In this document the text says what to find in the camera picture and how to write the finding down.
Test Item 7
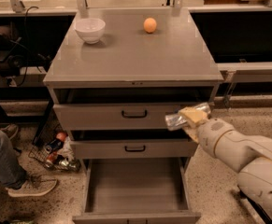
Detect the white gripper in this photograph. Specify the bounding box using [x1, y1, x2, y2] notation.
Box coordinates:
[179, 107, 234, 158]

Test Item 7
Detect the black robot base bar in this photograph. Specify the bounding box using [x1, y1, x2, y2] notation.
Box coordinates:
[239, 191, 272, 224]

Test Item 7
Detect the grey drawer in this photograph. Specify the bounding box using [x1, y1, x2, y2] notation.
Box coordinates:
[72, 158, 201, 224]
[70, 130, 197, 159]
[50, 87, 212, 131]

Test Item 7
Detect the wire basket on floor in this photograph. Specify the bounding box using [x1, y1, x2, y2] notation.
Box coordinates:
[28, 140, 81, 172]

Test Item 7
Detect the dark machine under bench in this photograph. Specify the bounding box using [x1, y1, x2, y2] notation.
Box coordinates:
[0, 23, 24, 77]

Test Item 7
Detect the white ceramic bowl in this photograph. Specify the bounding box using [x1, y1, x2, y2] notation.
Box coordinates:
[74, 18, 106, 44]

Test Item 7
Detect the black cable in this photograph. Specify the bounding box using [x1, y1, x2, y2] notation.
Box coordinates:
[15, 6, 50, 87]

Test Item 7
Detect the grey top drawer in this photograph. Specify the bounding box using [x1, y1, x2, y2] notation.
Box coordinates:
[50, 87, 212, 131]

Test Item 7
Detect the silver redbull can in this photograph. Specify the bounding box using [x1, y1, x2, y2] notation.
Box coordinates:
[165, 103, 211, 131]

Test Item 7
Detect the red apple in basket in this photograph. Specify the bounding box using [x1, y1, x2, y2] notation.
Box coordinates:
[56, 132, 67, 142]

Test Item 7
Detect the grey bottom drawer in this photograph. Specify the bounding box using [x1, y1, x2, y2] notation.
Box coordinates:
[72, 158, 201, 224]

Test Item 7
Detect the grey drawer cabinet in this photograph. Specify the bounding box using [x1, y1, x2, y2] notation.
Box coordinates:
[42, 6, 225, 224]

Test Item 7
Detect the orange fruit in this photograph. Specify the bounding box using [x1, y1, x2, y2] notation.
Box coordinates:
[143, 18, 157, 34]

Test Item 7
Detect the grey middle drawer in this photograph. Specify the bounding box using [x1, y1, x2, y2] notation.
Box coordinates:
[70, 130, 197, 159]

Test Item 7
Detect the beige sneaker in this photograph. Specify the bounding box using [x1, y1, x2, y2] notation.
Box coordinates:
[7, 175, 58, 198]

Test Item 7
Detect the blue can in basket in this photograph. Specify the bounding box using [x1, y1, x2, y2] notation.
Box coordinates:
[44, 139, 64, 154]

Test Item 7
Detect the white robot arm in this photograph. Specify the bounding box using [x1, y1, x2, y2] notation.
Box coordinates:
[179, 107, 272, 212]

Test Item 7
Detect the person leg in jeans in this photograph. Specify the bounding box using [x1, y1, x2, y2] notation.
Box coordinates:
[0, 130, 26, 189]

